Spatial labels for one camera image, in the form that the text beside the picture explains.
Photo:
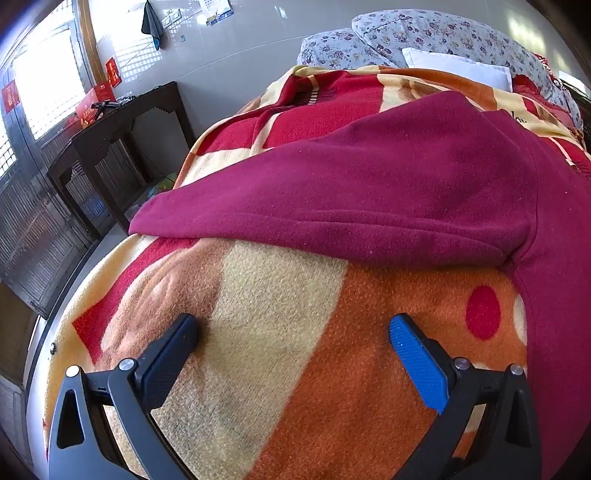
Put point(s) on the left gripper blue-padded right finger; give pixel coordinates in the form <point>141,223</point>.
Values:
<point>486,426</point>

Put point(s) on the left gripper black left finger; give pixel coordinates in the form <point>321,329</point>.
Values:
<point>82,444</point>

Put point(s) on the maroon fleece garment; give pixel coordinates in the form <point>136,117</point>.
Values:
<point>434,182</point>

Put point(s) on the red orange patterned blanket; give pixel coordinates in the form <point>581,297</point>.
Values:
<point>294,375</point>

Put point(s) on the red gift box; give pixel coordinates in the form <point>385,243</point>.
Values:
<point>97,94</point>

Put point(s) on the red paper door decoration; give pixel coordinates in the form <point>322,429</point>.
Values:
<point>10,96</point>

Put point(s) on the white pillow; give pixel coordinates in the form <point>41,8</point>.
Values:
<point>498,77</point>

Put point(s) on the floral quilt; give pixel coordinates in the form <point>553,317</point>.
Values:
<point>379,38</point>

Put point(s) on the dark hanging cloth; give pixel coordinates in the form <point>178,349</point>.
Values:
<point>151,25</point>

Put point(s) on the wall calendar poster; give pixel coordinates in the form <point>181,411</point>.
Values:
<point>213,11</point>

